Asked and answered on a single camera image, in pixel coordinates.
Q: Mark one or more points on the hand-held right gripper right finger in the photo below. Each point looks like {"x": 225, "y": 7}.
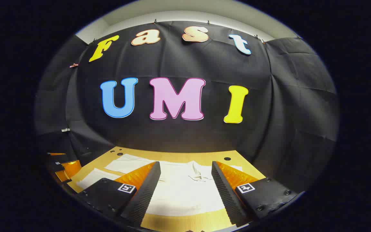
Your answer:
{"x": 225, "y": 196}

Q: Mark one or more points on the white jeans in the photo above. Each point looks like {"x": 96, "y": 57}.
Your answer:
{"x": 185, "y": 193}

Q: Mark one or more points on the copper metal clip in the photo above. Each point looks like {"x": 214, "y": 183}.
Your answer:
{"x": 73, "y": 65}

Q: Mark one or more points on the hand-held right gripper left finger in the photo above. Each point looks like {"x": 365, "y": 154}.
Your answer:
{"x": 147, "y": 193}

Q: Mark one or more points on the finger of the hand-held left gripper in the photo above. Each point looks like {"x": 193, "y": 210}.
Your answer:
{"x": 71, "y": 169}
{"x": 56, "y": 154}

